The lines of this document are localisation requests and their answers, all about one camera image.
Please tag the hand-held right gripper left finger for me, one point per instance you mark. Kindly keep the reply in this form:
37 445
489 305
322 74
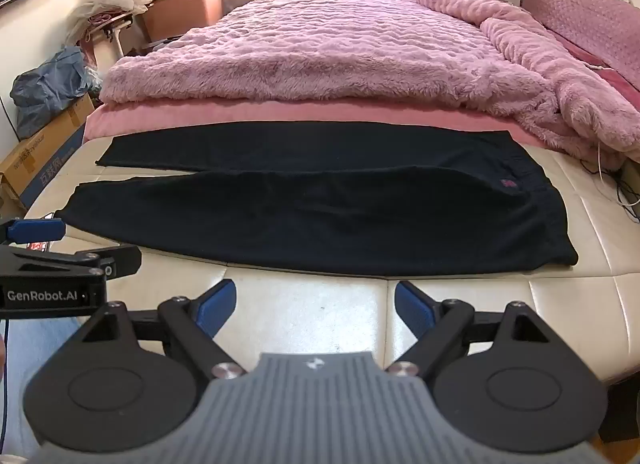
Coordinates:
217 306

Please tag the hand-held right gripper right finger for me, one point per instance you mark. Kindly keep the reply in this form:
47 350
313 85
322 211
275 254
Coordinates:
412 306

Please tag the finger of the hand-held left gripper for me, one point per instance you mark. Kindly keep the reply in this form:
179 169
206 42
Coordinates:
122 261
37 230

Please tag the black pants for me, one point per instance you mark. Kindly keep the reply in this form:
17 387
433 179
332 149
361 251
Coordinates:
325 214

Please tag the cardboard box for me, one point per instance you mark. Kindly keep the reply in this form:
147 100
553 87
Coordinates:
45 153

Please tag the cream leather bed bench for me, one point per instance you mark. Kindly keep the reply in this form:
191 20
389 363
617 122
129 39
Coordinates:
320 314

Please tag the blue plastic bag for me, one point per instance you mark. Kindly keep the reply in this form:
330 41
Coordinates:
47 83

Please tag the pink bed sheet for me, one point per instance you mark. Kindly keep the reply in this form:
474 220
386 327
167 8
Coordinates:
250 111

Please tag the white cloth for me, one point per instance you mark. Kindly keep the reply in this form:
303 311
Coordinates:
110 1

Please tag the pink storage box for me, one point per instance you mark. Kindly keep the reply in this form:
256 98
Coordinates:
185 11

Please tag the pink fluffy blanket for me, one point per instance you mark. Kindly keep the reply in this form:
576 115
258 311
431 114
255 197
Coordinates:
325 48

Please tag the pink quilted headboard cushion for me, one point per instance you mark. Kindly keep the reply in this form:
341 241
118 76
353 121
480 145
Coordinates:
580 8

